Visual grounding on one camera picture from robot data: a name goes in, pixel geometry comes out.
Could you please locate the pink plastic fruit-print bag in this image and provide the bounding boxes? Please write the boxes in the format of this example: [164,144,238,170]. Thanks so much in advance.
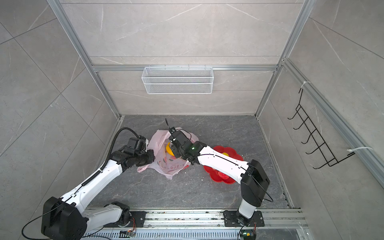
[137,130,191,180]

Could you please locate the yellow fake banana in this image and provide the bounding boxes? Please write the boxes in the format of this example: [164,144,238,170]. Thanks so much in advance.
[166,143,175,157]

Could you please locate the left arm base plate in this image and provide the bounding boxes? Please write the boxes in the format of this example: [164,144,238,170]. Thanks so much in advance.
[118,211,147,228]

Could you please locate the black wire hook rack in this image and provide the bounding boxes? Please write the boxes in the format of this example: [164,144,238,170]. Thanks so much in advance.
[287,89,355,170]

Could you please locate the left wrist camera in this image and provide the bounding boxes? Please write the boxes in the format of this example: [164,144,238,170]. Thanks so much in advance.
[125,138,147,155]

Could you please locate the red flower-shaped plate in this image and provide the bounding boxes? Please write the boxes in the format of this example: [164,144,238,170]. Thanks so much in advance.
[204,146,244,185]

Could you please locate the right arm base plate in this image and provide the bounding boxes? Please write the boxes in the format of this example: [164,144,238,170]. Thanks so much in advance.
[223,210,265,227]

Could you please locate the white wire mesh basket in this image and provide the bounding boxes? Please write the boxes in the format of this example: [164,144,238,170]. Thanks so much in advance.
[142,67,214,95]

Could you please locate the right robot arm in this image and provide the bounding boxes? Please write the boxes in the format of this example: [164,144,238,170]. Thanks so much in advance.
[169,128,273,226]

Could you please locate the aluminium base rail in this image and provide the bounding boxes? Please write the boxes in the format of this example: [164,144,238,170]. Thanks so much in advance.
[82,209,313,240]

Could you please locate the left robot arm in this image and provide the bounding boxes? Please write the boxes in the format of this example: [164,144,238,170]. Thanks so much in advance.
[41,133,155,240]

